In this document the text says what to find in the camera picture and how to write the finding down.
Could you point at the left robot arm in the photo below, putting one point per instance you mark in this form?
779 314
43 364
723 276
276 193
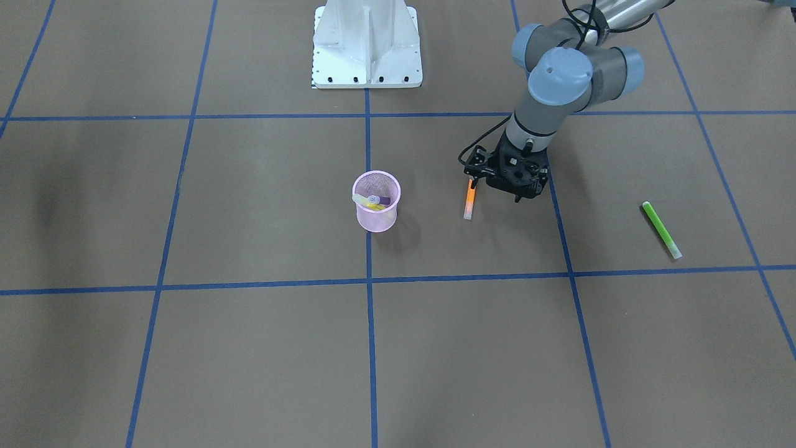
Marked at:
569 69

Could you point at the orange highlighter pen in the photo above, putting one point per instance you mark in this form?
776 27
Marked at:
468 211

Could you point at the pink mesh pen holder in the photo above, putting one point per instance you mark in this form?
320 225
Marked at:
377 182

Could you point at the yellow highlighter pen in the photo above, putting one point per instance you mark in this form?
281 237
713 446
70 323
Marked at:
362 201

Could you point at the green highlighter pen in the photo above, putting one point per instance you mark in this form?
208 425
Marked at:
661 230

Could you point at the purple highlighter pen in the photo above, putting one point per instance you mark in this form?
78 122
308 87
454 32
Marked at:
380 201

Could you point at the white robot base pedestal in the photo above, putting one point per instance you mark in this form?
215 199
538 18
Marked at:
366 45

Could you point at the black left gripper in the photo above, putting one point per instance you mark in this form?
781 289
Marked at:
479 168

